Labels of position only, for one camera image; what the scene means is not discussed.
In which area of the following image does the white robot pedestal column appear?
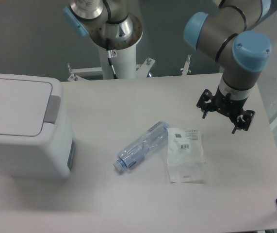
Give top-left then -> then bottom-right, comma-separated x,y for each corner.
97,45 -> 136,80

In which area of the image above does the silver second robot arm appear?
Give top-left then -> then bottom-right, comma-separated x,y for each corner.
63,0 -> 143,50

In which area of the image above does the silver clamp bolt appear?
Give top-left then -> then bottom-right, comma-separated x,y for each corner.
180,55 -> 192,76

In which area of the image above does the white pedestal base bracket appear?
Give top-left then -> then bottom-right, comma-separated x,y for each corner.
67,58 -> 155,81

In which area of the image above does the white plastic packaging bag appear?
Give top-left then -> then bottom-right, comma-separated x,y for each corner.
166,128 -> 205,183

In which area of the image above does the white trash can body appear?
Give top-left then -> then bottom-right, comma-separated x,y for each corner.
0,74 -> 75,179

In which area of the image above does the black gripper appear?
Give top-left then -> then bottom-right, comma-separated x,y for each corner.
196,87 -> 255,134

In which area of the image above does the white trash can lid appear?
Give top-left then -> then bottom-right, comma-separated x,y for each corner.
0,77 -> 63,137

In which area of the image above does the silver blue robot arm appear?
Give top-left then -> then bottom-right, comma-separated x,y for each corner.
183,0 -> 272,132

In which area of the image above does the clear plastic water bottle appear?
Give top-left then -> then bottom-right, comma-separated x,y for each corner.
113,121 -> 170,173

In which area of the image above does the black cable on pedestal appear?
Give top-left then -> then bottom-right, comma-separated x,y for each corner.
105,37 -> 118,80

